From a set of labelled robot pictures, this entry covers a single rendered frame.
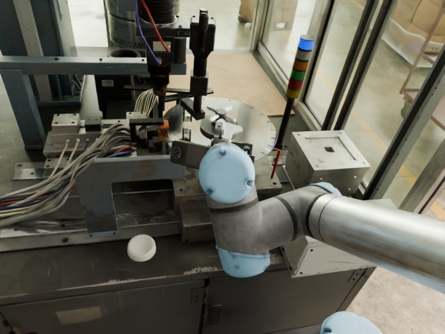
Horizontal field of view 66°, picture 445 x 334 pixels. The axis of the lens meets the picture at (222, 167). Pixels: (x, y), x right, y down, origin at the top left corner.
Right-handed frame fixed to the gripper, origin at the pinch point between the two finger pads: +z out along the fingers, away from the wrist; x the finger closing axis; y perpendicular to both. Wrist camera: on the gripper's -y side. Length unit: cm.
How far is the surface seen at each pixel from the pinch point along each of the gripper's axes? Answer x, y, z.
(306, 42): 32.6, 22.3, 22.6
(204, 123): 6.1, -3.9, 17.4
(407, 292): -65, 104, 83
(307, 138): 5.3, 28.1, 27.3
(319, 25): 47, 32, 52
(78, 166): -8.9, -34.8, 9.3
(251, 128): 6.2, 9.5, 19.4
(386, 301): -69, 92, 78
